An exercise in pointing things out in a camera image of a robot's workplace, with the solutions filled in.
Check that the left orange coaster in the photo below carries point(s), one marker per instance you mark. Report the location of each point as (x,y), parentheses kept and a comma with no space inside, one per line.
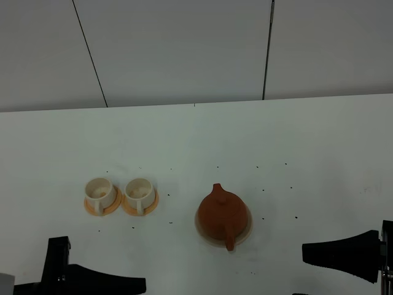
(118,199)

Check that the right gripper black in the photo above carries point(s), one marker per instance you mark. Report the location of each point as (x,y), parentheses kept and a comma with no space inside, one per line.
(361,256)

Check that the beige round teapot coaster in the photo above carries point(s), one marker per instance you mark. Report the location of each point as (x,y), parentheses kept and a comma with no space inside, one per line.
(220,243)

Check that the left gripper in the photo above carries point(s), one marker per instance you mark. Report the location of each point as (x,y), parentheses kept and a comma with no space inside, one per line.
(77,279)

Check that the left white teacup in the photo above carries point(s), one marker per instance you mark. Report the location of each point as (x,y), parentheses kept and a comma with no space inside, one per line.
(100,194)

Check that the orange coaster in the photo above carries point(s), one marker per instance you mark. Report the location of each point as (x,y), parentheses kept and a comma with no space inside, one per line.
(133,212)
(118,199)

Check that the right white teacup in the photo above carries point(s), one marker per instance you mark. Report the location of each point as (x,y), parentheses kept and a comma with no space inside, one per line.
(140,194)

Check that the white teacup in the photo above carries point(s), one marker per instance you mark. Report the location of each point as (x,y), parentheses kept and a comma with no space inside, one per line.
(140,194)
(100,194)

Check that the brown clay teapot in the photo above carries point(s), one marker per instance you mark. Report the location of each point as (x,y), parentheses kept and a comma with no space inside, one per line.
(223,216)

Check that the right orange coaster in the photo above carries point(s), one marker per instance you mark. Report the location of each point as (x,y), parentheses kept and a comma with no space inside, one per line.
(133,212)

